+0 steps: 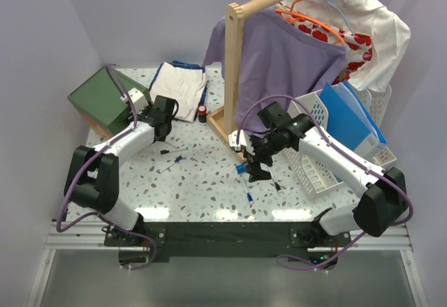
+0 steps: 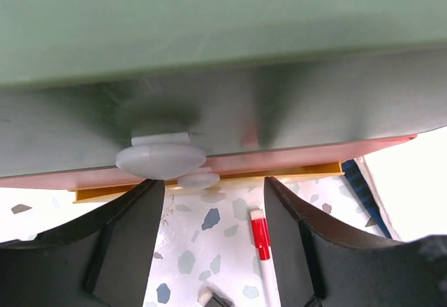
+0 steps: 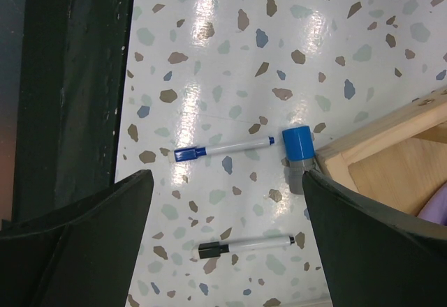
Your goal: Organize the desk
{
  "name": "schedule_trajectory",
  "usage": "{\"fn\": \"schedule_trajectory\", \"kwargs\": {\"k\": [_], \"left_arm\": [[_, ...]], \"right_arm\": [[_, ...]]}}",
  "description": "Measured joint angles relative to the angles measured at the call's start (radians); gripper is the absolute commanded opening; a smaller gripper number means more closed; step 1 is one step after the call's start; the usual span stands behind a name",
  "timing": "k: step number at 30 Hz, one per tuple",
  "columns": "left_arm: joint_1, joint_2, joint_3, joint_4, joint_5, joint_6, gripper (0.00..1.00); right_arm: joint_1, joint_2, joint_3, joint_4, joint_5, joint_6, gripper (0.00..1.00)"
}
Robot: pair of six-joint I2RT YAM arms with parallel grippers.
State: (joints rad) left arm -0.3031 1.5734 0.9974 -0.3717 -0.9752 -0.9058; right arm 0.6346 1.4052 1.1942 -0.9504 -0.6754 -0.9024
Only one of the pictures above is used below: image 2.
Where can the folded blue cloth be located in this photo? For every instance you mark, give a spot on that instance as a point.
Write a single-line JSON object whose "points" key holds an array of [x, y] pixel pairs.
{"points": [[360, 187]]}

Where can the yellow drawer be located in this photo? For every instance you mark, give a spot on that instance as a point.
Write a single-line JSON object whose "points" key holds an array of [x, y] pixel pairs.
{"points": [[107, 193]]}

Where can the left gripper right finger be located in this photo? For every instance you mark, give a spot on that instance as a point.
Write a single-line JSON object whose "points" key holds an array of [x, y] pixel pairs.
{"points": [[322, 261]]}

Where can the green drawer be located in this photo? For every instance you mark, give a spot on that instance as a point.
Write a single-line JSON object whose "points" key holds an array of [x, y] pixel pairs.
{"points": [[229, 110]]}

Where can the red cap whiteboard pen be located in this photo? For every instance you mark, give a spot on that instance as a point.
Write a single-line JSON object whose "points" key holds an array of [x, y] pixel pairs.
{"points": [[262, 243]]}

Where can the orange-red drawer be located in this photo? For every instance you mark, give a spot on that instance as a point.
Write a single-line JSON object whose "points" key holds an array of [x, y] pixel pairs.
{"points": [[222, 165]]}

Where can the green drawer box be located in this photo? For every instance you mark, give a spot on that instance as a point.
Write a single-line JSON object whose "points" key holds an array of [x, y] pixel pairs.
{"points": [[56, 42]]}

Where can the black cap whiteboard pen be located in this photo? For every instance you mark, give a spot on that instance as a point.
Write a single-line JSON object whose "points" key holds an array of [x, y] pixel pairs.
{"points": [[208, 298]]}

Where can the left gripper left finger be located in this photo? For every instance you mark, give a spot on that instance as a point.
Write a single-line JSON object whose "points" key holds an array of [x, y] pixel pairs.
{"points": [[101, 258]]}

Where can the folded white cloth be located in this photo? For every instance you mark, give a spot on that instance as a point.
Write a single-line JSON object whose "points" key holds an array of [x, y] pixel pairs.
{"points": [[408, 182]]}

